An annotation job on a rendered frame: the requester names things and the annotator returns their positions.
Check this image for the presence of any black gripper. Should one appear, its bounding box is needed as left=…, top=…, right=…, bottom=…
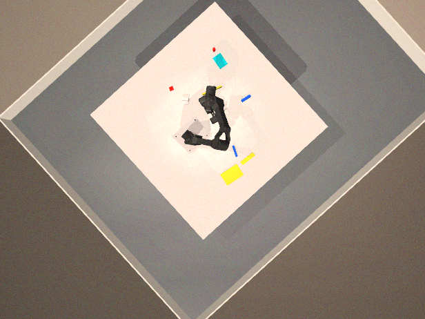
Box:
left=199, top=95, right=218, bottom=124

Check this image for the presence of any yellow rectangular plate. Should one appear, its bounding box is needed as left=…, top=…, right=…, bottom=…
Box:
left=221, top=164, right=244, bottom=186

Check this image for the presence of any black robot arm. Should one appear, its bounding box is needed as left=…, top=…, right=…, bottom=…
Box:
left=181, top=86, right=231, bottom=151

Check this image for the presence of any cyan flat rectangular plate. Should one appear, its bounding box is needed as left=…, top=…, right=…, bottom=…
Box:
left=213, top=53, right=228, bottom=69

